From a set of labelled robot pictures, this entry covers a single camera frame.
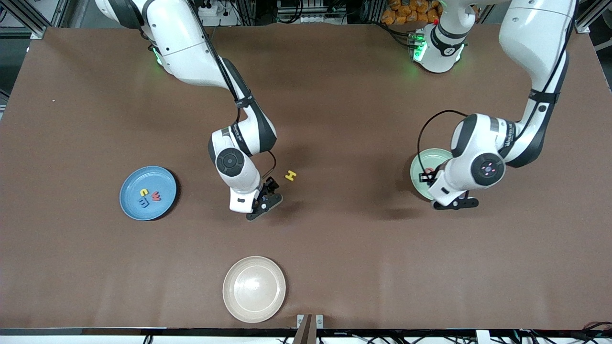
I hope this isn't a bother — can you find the orange snack bags pile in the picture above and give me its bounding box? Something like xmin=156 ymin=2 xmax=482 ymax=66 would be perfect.
xmin=382 ymin=0 xmax=443 ymax=25

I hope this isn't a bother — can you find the grey equipment rack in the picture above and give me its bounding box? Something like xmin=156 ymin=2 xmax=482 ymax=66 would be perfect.
xmin=276 ymin=0 xmax=347 ymax=24

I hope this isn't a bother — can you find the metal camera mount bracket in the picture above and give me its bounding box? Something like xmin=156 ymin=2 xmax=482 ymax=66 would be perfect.
xmin=293 ymin=314 xmax=324 ymax=344

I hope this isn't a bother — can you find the aluminium frame profile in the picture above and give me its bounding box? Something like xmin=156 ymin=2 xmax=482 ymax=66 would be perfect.
xmin=576 ymin=0 xmax=612 ymax=34
xmin=0 ymin=0 xmax=63 ymax=40

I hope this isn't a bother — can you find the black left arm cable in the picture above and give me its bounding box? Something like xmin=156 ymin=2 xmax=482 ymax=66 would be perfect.
xmin=417 ymin=110 xmax=469 ymax=175

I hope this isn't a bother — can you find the white power strip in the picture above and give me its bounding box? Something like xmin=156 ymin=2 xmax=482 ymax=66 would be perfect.
xmin=198 ymin=0 xmax=240 ymax=28

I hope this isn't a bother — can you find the blue plate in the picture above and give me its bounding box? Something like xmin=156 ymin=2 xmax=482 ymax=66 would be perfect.
xmin=119 ymin=166 xmax=177 ymax=221

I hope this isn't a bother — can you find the beige plate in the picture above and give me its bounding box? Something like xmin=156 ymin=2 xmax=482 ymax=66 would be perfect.
xmin=222 ymin=256 xmax=286 ymax=323

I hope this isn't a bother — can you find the light green plate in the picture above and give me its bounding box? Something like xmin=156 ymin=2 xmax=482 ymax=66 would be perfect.
xmin=410 ymin=148 xmax=459 ymax=202

